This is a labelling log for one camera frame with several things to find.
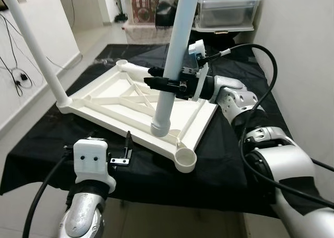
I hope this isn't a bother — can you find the white plastic table leg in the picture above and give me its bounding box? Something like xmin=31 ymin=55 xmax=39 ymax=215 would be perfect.
xmin=125 ymin=63 xmax=158 ymax=78
xmin=0 ymin=0 xmax=72 ymax=109
xmin=150 ymin=0 xmax=202 ymax=138

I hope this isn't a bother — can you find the beige cloth covered bench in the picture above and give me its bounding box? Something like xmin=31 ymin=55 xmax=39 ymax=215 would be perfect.
xmin=125 ymin=21 xmax=174 ymax=43

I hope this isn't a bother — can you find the black round wok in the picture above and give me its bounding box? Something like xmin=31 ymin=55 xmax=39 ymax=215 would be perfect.
xmin=201 ymin=28 xmax=247 ymax=42

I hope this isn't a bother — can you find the black table cloth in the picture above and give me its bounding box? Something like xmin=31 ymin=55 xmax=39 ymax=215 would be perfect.
xmin=0 ymin=42 xmax=291 ymax=218

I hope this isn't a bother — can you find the clear plastic storage container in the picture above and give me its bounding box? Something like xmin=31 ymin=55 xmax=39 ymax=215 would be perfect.
xmin=196 ymin=0 xmax=263 ymax=33

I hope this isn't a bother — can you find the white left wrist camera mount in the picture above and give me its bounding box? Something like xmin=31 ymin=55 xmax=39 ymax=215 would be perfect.
xmin=73 ymin=138 xmax=117 ymax=194

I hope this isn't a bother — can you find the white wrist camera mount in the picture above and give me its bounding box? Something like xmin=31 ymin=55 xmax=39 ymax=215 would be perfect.
xmin=73 ymin=138 xmax=117 ymax=194
xmin=186 ymin=40 xmax=210 ymax=101

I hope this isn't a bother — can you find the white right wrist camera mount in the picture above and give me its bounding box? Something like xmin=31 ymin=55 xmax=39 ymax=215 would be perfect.
xmin=186 ymin=40 xmax=210 ymax=101

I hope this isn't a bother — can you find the long thin wall cable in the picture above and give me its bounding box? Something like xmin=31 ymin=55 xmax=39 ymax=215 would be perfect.
xmin=0 ymin=14 xmax=82 ymax=73

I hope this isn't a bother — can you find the black cable with adapter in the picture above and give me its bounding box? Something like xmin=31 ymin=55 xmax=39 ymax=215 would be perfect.
xmin=0 ymin=14 xmax=33 ymax=96

